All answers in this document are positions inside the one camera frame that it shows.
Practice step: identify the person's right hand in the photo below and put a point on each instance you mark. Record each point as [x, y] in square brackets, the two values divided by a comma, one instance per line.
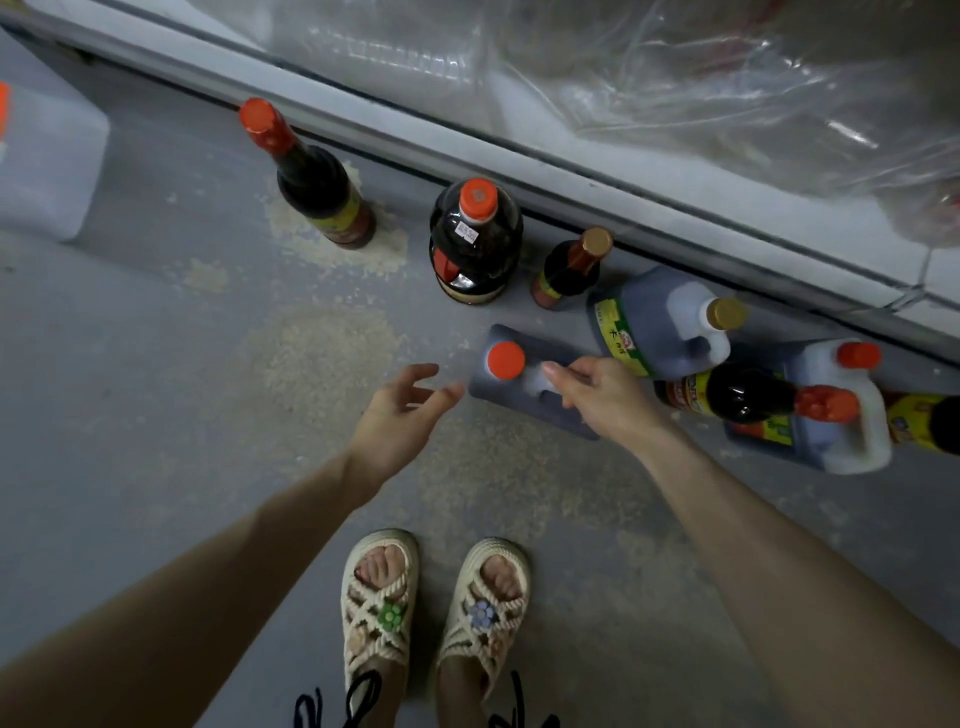
[615, 402]

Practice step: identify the person's left hand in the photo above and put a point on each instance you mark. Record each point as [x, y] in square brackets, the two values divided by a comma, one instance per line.
[398, 435]

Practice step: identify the vinegar jug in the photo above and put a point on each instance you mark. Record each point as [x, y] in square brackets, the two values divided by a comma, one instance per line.
[503, 375]

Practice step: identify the group of bottles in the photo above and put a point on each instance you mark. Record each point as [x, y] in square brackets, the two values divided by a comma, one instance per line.
[473, 248]

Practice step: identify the white metal store shelving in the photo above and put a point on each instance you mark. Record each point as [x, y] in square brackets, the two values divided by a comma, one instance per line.
[450, 135]

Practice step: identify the person's left forearm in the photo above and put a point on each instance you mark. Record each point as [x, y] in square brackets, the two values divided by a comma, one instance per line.
[165, 623]

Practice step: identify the person's right forearm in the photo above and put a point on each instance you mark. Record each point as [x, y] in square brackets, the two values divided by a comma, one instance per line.
[810, 585]

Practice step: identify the person's left beige sandal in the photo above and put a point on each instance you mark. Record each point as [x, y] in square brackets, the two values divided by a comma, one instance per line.
[380, 608]

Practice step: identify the person's beige sandal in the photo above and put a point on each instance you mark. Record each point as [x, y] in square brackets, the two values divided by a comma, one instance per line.
[483, 608]
[380, 608]

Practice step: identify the person's right beige sandal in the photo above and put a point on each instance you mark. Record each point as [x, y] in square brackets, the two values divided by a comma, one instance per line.
[483, 608]

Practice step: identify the grey floor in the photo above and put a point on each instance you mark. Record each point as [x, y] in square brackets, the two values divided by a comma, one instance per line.
[150, 375]

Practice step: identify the pack of clear empty bottles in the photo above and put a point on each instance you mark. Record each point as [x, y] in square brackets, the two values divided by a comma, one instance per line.
[675, 75]

